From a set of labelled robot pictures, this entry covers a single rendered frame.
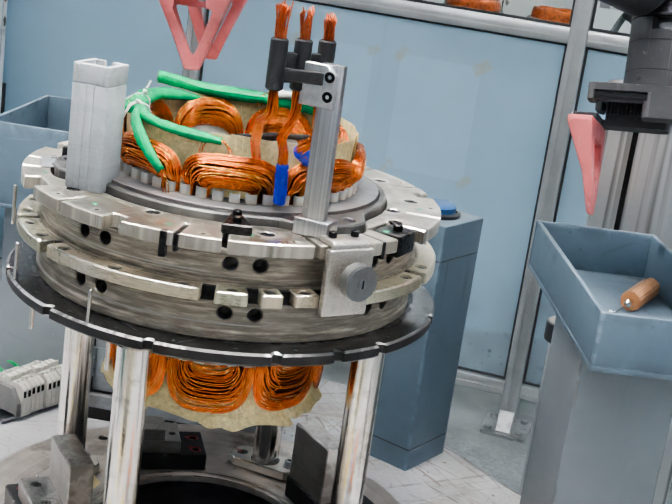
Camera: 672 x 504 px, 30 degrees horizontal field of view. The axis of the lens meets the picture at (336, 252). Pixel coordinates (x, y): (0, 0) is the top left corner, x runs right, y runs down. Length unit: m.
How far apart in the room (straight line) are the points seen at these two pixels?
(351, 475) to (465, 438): 2.34
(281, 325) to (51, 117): 0.61
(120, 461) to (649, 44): 0.51
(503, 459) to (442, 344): 2.01
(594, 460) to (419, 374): 0.26
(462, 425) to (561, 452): 2.38
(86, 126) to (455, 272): 0.46
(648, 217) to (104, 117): 0.58
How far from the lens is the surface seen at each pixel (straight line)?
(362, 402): 0.96
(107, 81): 0.88
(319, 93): 0.82
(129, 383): 0.89
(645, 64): 1.00
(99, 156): 0.89
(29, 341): 1.32
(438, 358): 1.24
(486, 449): 3.27
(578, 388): 0.99
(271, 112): 0.82
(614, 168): 1.28
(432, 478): 1.26
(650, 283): 1.08
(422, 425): 1.26
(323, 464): 1.07
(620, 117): 1.04
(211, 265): 0.84
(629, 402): 1.01
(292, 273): 0.85
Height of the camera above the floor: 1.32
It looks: 16 degrees down
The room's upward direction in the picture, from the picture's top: 8 degrees clockwise
